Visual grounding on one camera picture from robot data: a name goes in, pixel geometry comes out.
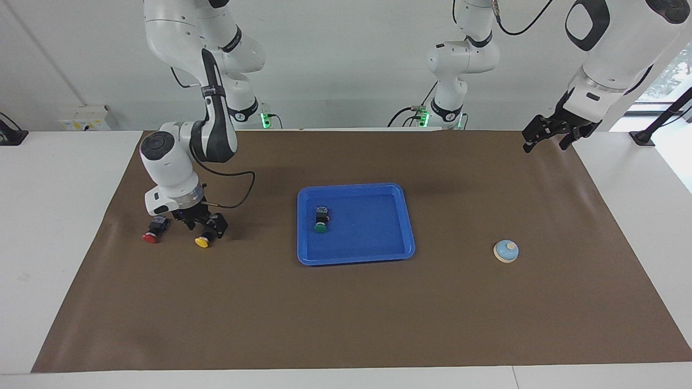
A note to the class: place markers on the brown table mat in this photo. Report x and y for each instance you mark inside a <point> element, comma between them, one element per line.
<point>346,313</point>

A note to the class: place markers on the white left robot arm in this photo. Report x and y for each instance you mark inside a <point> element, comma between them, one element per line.
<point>621,54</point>

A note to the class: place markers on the blue plastic tray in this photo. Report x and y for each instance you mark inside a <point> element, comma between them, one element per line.
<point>373,227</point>

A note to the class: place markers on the yellow push button switch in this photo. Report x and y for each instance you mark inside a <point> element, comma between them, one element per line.
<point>202,242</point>

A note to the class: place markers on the red push button switch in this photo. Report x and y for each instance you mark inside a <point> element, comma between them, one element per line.
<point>157,224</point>

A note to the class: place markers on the black table mount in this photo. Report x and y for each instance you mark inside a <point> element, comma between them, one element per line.
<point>11,136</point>

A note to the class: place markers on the black clamp stand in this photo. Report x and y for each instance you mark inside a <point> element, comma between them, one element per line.
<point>643,136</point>

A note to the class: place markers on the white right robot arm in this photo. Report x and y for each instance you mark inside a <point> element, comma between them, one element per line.
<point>167,162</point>

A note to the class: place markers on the light blue service bell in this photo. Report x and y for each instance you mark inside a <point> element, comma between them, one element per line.
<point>506,252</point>

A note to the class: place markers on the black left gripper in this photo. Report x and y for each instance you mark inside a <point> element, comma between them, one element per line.
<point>562,123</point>

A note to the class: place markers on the window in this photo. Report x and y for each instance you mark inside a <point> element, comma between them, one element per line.
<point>670,75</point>

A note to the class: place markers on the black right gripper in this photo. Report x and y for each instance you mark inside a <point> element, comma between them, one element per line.
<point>193,212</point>

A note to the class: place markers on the green push button switch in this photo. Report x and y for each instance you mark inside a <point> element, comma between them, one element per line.
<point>322,216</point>

